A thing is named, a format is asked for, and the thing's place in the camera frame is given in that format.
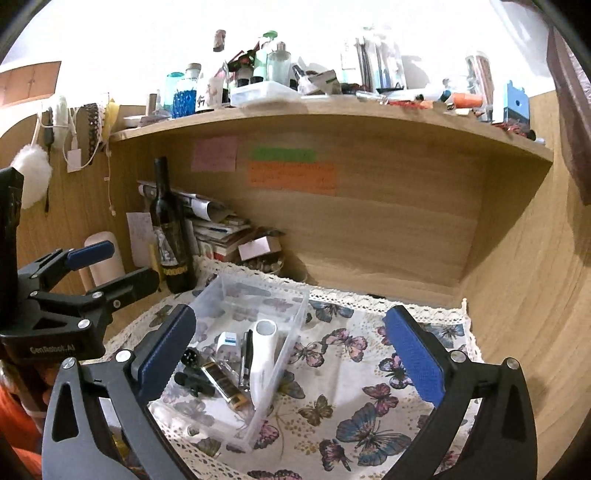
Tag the white plug adapter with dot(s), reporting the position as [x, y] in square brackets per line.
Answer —
[228, 346]

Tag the white handheld device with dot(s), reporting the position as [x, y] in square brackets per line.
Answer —
[263, 355]

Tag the tall glass container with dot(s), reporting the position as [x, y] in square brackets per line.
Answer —
[479, 74]

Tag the blue beaded glass jar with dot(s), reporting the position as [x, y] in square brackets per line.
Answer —
[185, 99]

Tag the black pen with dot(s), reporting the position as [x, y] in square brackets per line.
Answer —
[246, 360]

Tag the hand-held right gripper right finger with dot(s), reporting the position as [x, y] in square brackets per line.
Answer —
[413, 355]

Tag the orange sticky note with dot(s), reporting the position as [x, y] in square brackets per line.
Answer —
[293, 179]

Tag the rolled white papers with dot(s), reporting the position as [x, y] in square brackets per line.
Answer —
[203, 205]

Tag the stack of booklets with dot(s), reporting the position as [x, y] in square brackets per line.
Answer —
[221, 237]

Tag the white handwritten paper note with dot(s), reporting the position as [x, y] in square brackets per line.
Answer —
[139, 240]

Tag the small white cardboard box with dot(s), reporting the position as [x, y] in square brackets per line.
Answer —
[258, 248]

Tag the white fluffy pompom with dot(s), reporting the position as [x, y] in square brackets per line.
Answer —
[32, 175]

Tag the wooden desk hutch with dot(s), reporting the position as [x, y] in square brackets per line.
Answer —
[369, 230]

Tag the dark wine bottle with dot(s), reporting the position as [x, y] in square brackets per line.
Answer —
[171, 249]

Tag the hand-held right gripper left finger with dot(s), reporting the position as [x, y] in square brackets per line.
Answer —
[166, 350]

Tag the yellowish wax candle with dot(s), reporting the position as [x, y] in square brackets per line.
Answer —
[154, 258]

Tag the glass jar with pens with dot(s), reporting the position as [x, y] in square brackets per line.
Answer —
[374, 60]

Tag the orange cloth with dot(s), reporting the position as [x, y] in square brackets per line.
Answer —
[18, 424]

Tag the black lace ribbon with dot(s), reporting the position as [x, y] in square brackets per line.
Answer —
[94, 134]

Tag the pile of bottle caps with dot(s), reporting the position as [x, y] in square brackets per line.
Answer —
[263, 266]

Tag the clear bottle with cork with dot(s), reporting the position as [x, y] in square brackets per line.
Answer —
[220, 69]

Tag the gold metal lighter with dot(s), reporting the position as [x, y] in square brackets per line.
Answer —
[226, 385]

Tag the clear plastic storage container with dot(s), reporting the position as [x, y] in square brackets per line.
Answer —
[272, 300]

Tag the white plastic tray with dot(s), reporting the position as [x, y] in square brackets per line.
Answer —
[263, 94]

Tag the butterfly print tablecloth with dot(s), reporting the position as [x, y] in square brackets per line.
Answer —
[369, 369]

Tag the clear glass bottle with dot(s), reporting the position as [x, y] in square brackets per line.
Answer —
[279, 64]

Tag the black round plug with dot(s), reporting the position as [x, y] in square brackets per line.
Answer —
[191, 359]

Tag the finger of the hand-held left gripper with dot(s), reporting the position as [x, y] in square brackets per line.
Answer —
[92, 254]
[129, 286]

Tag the green sticky note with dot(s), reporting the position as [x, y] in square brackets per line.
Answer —
[284, 154]

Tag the brown curtain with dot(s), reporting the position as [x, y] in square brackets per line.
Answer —
[572, 115]

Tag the pink sticky note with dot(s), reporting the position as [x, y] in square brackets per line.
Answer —
[214, 154]

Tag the blue box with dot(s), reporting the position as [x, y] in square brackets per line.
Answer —
[516, 104]

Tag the orange thread spool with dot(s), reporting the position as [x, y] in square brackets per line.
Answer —
[466, 100]

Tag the green cap bottle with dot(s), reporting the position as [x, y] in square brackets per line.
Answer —
[264, 55]

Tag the cream cylindrical candle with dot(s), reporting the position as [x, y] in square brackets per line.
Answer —
[104, 263]

